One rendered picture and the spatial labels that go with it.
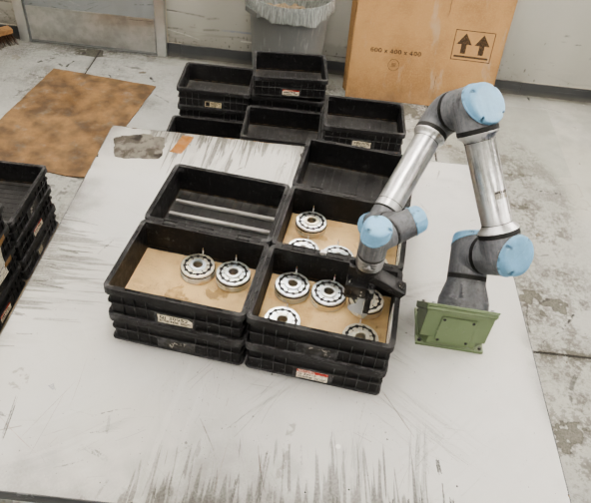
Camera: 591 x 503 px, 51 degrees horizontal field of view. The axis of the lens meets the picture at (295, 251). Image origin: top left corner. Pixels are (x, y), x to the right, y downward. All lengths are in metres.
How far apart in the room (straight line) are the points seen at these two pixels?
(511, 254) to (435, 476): 0.62
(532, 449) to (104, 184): 1.72
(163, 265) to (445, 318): 0.86
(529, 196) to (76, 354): 2.86
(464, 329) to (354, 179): 0.73
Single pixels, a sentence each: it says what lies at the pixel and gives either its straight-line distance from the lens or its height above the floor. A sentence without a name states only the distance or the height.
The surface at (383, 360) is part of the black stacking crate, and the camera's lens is 1.70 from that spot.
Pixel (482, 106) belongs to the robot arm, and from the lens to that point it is 1.75.
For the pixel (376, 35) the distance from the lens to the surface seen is 4.47.
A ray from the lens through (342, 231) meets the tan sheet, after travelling 2.09.
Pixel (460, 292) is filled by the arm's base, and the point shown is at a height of 0.89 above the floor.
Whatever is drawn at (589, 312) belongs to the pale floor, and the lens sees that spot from 3.39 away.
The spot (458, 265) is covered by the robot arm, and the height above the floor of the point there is 0.94.
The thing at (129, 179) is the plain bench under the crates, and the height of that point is 0.70.
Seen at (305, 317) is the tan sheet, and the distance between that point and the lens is 1.80.
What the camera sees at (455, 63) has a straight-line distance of 4.58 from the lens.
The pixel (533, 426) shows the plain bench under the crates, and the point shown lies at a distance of 1.93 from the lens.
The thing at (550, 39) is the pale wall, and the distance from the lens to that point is 4.91.
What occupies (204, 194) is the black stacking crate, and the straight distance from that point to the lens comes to 2.20.
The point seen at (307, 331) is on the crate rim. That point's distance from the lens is 1.65.
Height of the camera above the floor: 2.20
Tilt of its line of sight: 43 degrees down
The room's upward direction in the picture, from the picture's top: 6 degrees clockwise
